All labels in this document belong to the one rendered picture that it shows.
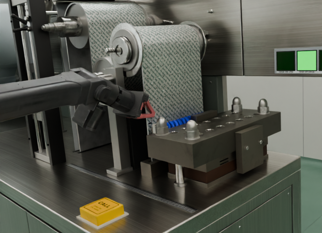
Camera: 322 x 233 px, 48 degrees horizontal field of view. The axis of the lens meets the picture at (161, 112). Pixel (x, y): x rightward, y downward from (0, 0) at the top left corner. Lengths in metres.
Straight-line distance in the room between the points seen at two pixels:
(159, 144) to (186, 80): 0.26
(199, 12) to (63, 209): 0.75
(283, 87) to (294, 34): 2.72
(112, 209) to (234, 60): 0.62
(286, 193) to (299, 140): 2.70
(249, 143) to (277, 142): 2.95
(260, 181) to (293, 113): 2.81
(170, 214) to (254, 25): 0.61
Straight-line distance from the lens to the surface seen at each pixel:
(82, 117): 0.88
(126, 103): 0.91
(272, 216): 1.09
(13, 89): 0.68
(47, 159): 1.28
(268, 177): 1.02
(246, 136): 0.97
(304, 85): 3.68
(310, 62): 1.05
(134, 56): 0.98
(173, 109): 1.06
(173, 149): 0.89
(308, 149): 3.80
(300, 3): 1.07
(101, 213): 0.80
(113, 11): 1.24
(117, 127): 1.04
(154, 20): 1.40
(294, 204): 1.19
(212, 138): 0.89
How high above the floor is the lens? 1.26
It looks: 11 degrees down
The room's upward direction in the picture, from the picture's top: 5 degrees counter-clockwise
